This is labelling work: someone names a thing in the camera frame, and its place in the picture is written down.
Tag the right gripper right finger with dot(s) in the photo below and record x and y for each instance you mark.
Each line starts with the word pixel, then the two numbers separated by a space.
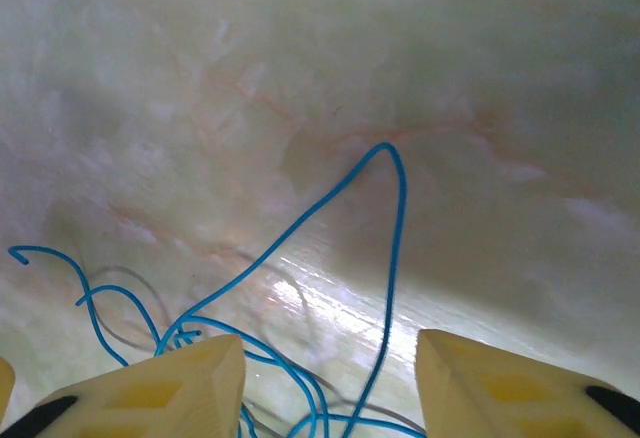
pixel 500 398

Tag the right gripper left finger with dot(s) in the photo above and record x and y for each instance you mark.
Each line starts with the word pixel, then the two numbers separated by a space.
pixel 175 393

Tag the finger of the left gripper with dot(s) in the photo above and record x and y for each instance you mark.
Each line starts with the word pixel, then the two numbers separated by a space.
pixel 6 388

